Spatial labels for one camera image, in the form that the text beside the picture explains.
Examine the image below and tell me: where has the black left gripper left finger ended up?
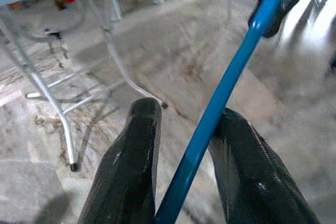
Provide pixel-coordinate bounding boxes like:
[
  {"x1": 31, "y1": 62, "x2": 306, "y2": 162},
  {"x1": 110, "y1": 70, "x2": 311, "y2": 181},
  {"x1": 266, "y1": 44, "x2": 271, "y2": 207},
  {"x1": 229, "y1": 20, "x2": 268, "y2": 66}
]
[{"x1": 78, "y1": 97, "x2": 163, "y2": 224}]

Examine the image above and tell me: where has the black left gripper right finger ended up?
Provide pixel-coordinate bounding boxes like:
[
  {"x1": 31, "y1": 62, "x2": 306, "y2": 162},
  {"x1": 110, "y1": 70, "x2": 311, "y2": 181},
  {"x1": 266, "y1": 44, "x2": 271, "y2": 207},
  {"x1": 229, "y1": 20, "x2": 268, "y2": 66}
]
[{"x1": 209, "y1": 107, "x2": 321, "y2": 224}]

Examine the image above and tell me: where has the blue plastic hanger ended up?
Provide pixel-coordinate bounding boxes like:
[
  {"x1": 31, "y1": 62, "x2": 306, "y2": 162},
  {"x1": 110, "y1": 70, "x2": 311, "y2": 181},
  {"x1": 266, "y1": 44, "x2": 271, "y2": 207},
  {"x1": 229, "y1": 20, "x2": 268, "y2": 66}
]
[{"x1": 154, "y1": 0, "x2": 295, "y2": 224}]

